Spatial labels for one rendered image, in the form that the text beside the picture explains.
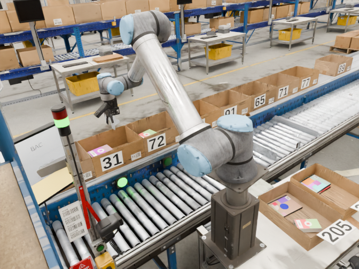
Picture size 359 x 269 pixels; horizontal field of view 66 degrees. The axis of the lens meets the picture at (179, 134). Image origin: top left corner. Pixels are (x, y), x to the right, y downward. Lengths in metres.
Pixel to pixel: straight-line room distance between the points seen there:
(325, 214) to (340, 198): 0.23
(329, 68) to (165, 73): 3.12
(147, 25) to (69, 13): 5.19
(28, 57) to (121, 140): 3.99
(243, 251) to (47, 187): 1.02
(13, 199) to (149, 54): 0.81
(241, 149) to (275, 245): 0.71
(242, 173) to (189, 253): 1.45
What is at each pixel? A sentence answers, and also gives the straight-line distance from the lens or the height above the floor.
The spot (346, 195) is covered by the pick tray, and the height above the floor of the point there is 0.76.
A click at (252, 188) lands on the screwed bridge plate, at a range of 2.03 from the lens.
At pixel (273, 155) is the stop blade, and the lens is 2.36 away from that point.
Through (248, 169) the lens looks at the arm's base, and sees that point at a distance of 1.27.
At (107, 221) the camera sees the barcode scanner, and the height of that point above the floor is 1.09.
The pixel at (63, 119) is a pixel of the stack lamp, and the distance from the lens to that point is 1.10.
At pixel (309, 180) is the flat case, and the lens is 2.15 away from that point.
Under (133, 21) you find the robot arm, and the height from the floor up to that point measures 1.90.
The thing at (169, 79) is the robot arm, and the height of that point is 1.70.
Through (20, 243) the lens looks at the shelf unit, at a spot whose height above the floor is 1.74.
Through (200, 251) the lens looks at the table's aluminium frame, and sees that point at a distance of 1.86.
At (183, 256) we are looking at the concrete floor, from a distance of 2.57.
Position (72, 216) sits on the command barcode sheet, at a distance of 1.33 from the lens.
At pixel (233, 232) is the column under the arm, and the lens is 1.45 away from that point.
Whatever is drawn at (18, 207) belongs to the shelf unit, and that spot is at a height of 1.74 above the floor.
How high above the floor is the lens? 2.04
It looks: 29 degrees down
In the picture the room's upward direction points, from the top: 4 degrees counter-clockwise
